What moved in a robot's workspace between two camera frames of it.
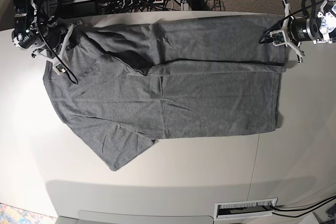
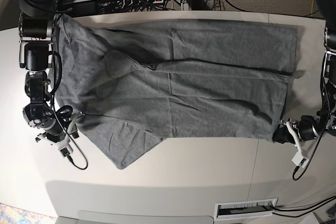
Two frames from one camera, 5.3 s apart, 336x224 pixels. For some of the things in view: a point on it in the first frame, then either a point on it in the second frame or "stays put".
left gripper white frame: x=66 y=39 to x=64 y=143
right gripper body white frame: x=292 y=43 to x=282 y=135
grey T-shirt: x=125 y=84 stays put
